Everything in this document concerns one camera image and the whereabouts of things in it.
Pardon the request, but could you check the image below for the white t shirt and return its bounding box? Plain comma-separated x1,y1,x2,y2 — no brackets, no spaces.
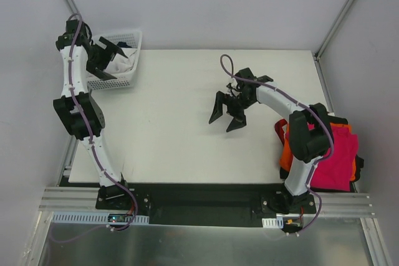
105,47,138,75

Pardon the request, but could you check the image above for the white plastic laundry basket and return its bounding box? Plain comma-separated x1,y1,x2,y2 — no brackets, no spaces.
87,29,143,90

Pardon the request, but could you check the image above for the red t shirt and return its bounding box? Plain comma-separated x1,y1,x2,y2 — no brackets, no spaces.
274,119,288,145

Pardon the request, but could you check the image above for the black t shirt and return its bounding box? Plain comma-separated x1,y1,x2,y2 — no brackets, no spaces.
279,115,365,186

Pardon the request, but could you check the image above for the magenta t shirt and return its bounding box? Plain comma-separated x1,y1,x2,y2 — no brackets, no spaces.
279,122,362,194

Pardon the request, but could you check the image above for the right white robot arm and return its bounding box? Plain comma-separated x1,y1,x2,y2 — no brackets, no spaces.
209,68,334,214

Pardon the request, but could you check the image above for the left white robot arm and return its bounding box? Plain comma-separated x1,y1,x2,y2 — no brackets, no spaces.
52,13,132,209

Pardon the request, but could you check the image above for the navy t shirt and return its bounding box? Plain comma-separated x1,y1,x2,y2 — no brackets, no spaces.
117,41,137,49

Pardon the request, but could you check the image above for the right white cable duct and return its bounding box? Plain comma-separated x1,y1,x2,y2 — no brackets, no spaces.
262,217,284,229

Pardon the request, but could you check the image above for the white cable duct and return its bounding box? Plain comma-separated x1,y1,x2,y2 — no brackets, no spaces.
52,212,150,226
262,217,284,229

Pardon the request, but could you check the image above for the aluminium rail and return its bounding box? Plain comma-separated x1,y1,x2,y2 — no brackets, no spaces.
39,187,375,218

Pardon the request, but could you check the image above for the left white cable duct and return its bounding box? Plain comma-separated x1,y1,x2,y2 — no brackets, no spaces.
52,212,150,226

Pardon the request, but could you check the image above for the right aluminium frame post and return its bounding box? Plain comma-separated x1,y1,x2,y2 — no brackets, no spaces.
314,0,356,61

